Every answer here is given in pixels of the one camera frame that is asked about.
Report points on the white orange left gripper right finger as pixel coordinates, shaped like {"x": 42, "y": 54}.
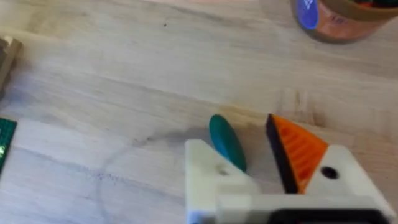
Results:
{"x": 311, "y": 155}

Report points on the bare white left gripper left finger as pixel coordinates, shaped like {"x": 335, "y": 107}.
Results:
{"x": 205, "y": 174}

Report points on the green disc with holes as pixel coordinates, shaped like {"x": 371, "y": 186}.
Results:
{"x": 226, "y": 141}

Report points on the brown toy tub with toys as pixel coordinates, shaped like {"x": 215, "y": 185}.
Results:
{"x": 342, "y": 17}

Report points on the green board with blocks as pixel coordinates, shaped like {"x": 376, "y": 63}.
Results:
{"x": 5, "y": 140}

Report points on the beige cardboard box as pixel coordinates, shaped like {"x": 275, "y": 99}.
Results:
{"x": 7, "y": 60}

